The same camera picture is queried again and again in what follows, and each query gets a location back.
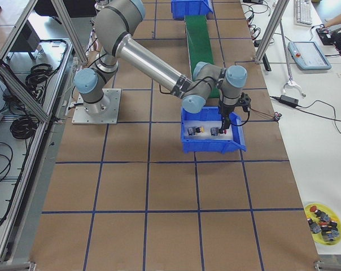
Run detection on black power adapter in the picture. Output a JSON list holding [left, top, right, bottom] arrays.
[[279, 95, 299, 108]]

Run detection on aluminium frame post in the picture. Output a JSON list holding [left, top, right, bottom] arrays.
[[255, 0, 289, 64]]

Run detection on green conveyor belt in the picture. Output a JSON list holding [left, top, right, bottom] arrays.
[[184, 15, 222, 99]]

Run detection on blue right plastic bin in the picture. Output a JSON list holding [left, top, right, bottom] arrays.
[[181, 107, 247, 154]]

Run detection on blue plastic bin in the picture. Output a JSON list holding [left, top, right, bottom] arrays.
[[171, 0, 213, 19], [181, 107, 247, 154]]

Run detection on yellow plate of buttons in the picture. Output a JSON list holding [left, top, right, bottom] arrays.
[[304, 203, 341, 246]]

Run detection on teach pendant tablet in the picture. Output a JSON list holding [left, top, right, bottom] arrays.
[[287, 41, 331, 71]]

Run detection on red push button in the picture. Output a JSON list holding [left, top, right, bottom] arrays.
[[210, 127, 225, 137]]

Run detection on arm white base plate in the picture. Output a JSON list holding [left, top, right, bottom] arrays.
[[72, 89, 121, 125]]

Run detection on yellow push button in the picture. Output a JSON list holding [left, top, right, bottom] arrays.
[[187, 126, 204, 136]]

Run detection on green handled reacher grabber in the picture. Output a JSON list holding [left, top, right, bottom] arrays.
[[279, 0, 306, 98]]

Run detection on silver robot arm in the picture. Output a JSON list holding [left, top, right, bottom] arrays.
[[74, 1, 251, 133]]

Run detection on red black conveyor wires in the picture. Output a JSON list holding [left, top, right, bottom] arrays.
[[249, 107, 282, 121]]

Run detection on blue left plastic bin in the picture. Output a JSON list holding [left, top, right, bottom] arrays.
[[171, 0, 213, 19]]

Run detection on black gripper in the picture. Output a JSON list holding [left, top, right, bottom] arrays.
[[218, 93, 251, 134]]

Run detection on white foam pad right bin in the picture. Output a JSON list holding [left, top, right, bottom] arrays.
[[181, 120, 233, 141]]

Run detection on white keyboard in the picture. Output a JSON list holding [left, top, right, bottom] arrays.
[[294, 0, 313, 27]]

